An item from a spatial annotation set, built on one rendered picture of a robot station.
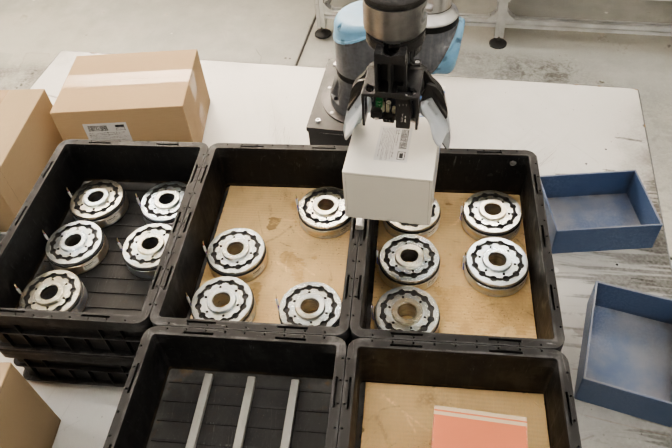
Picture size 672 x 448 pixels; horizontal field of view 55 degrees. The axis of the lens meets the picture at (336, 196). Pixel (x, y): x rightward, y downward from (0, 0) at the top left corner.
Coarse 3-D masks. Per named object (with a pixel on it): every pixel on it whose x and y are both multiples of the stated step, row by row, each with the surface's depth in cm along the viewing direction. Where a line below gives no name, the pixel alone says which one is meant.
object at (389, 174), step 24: (360, 144) 88; (384, 144) 88; (408, 144) 88; (432, 144) 88; (360, 168) 85; (384, 168) 85; (408, 168) 85; (432, 168) 84; (360, 192) 87; (384, 192) 86; (408, 192) 85; (432, 192) 86; (360, 216) 91; (384, 216) 90; (408, 216) 89
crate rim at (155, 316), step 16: (224, 144) 121; (240, 144) 121; (256, 144) 121; (272, 144) 120; (288, 144) 120; (208, 160) 118; (192, 208) 110; (352, 224) 106; (176, 240) 106; (352, 240) 103; (176, 256) 103; (352, 256) 101; (352, 272) 99; (160, 288) 99; (352, 288) 97; (160, 304) 97; (160, 320) 95; (176, 320) 95; (192, 320) 95; (208, 320) 95; (336, 336) 92
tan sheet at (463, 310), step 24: (456, 216) 118; (384, 240) 116; (432, 240) 115; (456, 240) 115; (456, 264) 111; (384, 288) 109; (432, 288) 108; (456, 288) 108; (528, 288) 107; (456, 312) 104; (480, 312) 104; (504, 312) 104; (528, 312) 104; (504, 336) 101; (528, 336) 101
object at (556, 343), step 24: (360, 240) 103; (360, 264) 100; (552, 264) 97; (360, 288) 98; (552, 288) 95; (360, 312) 94; (552, 312) 92; (360, 336) 91; (384, 336) 91; (408, 336) 91; (432, 336) 90; (456, 336) 90; (480, 336) 90
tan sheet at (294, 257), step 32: (256, 192) 126; (288, 192) 125; (224, 224) 121; (256, 224) 120; (288, 224) 120; (288, 256) 115; (320, 256) 114; (256, 288) 110; (288, 288) 110; (256, 320) 106
